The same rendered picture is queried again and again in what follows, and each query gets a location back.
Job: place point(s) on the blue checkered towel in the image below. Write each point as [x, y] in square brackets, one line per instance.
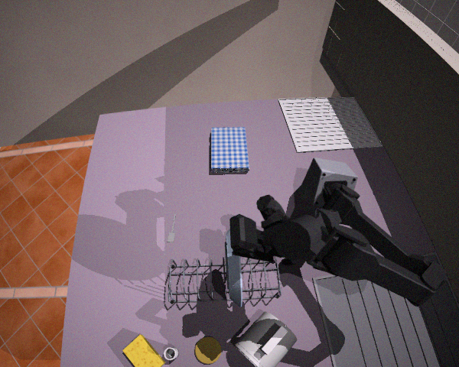
[229, 150]

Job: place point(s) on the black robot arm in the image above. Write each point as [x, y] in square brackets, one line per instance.
[352, 256]

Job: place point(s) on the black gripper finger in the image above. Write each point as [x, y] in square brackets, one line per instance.
[250, 255]
[265, 257]

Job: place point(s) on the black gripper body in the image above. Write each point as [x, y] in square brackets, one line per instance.
[243, 237]

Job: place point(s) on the grey wire dish rack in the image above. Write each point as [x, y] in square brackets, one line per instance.
[172, 266]

